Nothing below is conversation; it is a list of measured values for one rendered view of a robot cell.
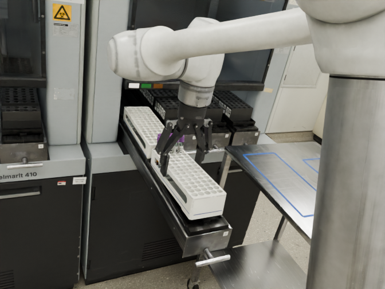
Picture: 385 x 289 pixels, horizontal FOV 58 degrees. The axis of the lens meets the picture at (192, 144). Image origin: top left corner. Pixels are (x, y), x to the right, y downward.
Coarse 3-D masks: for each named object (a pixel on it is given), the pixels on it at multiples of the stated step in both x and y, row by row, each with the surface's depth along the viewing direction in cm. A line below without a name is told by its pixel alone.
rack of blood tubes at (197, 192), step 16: (176, 160) 104; (192, 160) 105; (176, 176) 94; (192, 176) 97; (208, 176) 97; (176, 192) 94; (192, 192) 89; (208, 192) 89; (224, 192) 90; (192, 208) 86; (208, 208) 88
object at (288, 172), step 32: (224, 160) 131; (256, 160) 124; (288, 160) 128; (288, 192) 109; (256, 256) 158; (288, 256) 162; (192, 288) 162; (224, 288) 139; (256, 288) 142; (288, 288) 145
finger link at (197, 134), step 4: (196, 124) 94; (196, 128) 94; (196, 132) 96; (200, 132) 96; (196, 136) 99; (200, 136) 97; (200, 140) 98; (200, 144) 99; (204, 144) 100; (200, 148) 102; (204, 148) 100; (204, 152) 101
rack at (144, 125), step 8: (128, 112) 128; (136, 112) 130; (144, 112) 132; (152, 112) 132; (128, 120) 131; (136, 120) 124; (144, 120) 125; (152, 120) 126; (136, 128) 120; (144, 128) 119; (152, 128) 121; (160, 128) 123; (136, 136) 121; (144, 136) 114; (152, 136) 116; (144, 144) 121; (152, 144) 111; (144, 152) 114
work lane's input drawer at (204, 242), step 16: (128, 128) 128; (128, 144) 124; (144, 160) 113; (144, 176) 110; (160, 192) 99; (160, 208) 100; (176, 208) 93; (176, 224) 90; (192, 224) 88; (208, 224) 89; (224, 224) 90; (192, 240) 87; (208, 240) 89; (224, 240) 92; (208, 256) 89; (224, 256) 89
